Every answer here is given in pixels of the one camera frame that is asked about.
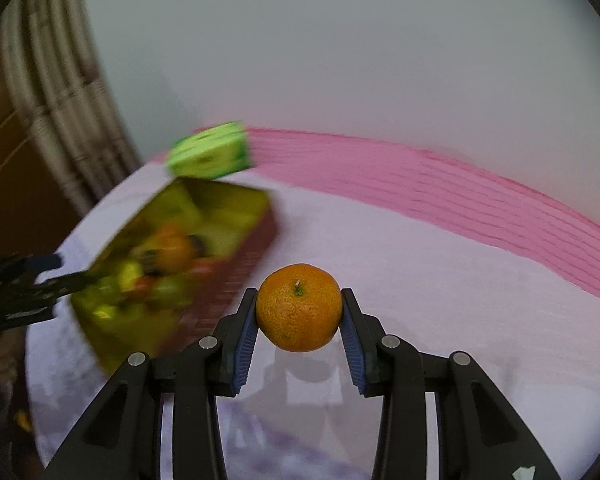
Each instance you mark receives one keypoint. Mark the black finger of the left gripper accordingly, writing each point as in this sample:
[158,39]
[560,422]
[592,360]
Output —
[44,263]
[64,285]

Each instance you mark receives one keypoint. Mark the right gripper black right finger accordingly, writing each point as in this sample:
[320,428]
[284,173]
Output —
[480,434]

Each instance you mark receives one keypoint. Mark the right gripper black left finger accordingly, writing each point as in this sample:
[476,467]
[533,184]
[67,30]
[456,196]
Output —
[118,436]

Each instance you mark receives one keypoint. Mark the gold metal tin tray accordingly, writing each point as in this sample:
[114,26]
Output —
[231,225]

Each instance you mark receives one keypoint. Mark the green tomato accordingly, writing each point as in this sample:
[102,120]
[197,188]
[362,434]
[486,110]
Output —
[171,292]

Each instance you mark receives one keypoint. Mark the orange tangerine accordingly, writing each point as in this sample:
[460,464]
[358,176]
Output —
[299,308]

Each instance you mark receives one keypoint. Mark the dark wooden cabinet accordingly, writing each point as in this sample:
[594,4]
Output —
[35,217]

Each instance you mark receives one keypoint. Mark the red tomato front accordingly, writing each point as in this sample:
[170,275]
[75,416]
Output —
[143,288]

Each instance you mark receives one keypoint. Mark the red orange tomato back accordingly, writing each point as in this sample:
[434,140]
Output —
[174,253]

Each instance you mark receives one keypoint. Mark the pink purple checkered tablecloth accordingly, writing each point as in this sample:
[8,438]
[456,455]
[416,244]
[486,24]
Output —
[447,256]

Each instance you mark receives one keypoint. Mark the beige patterned curtain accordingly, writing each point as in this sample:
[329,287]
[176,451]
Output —
[62,98]

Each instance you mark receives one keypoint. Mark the green tissue pack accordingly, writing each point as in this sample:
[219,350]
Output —
[211,153]

